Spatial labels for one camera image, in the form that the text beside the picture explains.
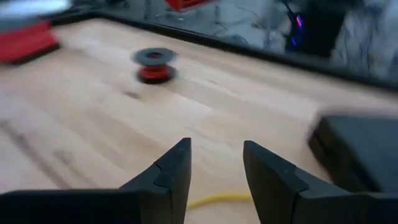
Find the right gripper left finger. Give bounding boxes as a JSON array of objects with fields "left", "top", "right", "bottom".
[{"left": 0, "top": 138, "right": 192, "bottom": 224}]

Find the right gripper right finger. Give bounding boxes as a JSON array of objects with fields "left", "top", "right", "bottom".
[{"left": 243, "top": 139, "right": 398, "bottom": 224}]

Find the yellow cord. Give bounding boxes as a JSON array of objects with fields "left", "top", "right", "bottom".
[{"left": 187, "top": 192, "right": 253, "bottom": 210}]

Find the small black wire spool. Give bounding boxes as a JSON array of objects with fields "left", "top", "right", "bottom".
[{"left": 130, "top": 47, "right": 178, "bottom": 85}]

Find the black box purple light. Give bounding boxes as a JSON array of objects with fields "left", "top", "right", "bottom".
[{"left": 287, "top": 0, "right": 348, "bottom": 59}]

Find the red crate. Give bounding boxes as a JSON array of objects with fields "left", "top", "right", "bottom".
[{"left": 164, "top": 0, "right": 215, "bottom": 12}]

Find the white bulky bundle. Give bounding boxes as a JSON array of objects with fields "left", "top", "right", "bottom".
[{"left": 0, "top": 0, "right": 72, "bottom": 19}]

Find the black stand with post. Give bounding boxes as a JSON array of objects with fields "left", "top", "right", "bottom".
[{"left": 307, "top": 114, "right": 398, "bottom": 194}]

